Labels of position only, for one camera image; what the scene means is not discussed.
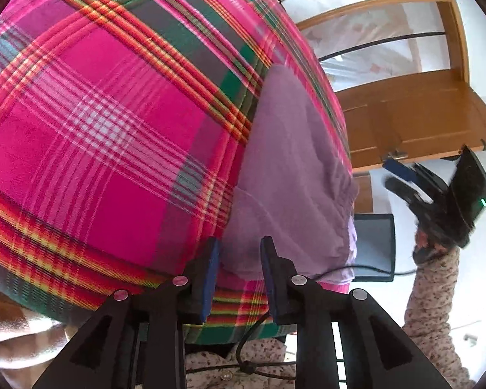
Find black cable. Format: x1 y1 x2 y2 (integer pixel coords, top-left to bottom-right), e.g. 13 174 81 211
186 265 418 379

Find wooden door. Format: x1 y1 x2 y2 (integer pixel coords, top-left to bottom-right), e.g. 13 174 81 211
334 69 486 173

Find purple fleece pants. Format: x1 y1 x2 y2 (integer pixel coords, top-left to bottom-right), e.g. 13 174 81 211
219 64 359 286

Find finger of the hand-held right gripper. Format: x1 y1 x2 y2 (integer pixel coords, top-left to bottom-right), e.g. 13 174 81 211
386 177 430 207
383 159 421 184

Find person's floral jacket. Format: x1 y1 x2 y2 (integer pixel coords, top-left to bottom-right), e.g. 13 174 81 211
184 334 298 389

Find wooden board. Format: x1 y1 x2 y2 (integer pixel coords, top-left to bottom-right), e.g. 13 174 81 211
352 172 373 213

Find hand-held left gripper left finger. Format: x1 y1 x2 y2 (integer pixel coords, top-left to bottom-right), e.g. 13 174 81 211
32 237 221 389

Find printed mesh door curtain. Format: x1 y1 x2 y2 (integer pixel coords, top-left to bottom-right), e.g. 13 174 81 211
304 2 454 92

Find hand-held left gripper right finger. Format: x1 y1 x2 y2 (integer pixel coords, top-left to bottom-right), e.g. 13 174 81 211
260 236 452 389

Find person's right forearm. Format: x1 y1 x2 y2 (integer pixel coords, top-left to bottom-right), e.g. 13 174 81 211
403 247 476 389

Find person's right hand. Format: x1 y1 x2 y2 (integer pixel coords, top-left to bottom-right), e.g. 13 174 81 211
413 227 459 265

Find pink green plaid blanket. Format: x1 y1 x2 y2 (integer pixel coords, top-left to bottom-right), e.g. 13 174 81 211
0 0 353 345

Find black mesh office chair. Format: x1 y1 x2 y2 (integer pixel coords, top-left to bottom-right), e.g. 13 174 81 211
352 213 397 284

